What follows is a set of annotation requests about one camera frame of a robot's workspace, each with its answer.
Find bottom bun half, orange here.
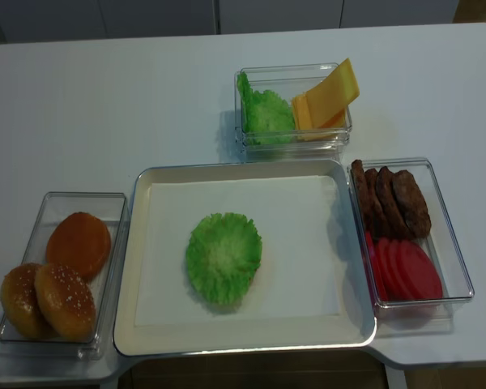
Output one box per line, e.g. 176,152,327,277
45,212,112,282

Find leaning yellow cheese slice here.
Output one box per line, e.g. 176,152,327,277
305,58,360,128

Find leftmost brown beef patty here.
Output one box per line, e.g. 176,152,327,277
352,159,376,240

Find green lettuce leaf in container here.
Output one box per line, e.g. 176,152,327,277
237,71,295,146

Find white metal serving tray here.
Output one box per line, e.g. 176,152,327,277
113,160,377,356

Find green lettuce leaf on bun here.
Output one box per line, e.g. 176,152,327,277
185,212,262,306

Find front brown beef patty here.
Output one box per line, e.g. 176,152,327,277
392,169,432,238

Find sesame bun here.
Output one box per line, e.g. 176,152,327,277
0,263,56,340
34,263,96,342

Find brown beef patty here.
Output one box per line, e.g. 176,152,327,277
352,159,376,240
364,169,391,239
376,166,414,240
392,169,432,238

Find clear patty and tomato container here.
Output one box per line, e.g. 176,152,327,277
348,158,475,322

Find stacked yellow cheese slices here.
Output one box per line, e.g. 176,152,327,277
292,93,346,141

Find white paper tray liner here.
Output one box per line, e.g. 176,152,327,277
135,176,360,326

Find left sesame top bun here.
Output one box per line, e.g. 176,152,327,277
0,263,56,340

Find clear lettuce and cheese container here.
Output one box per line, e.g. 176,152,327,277
235,59,360,160

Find red tomato slice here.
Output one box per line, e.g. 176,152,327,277
386,240,405,301
395,241,443,300
376,237,394,301
365,231,388,301

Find clear plastic bun container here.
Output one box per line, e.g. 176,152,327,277
0,192,130,360

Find right sesame top bun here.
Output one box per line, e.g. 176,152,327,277
34,263,96,342

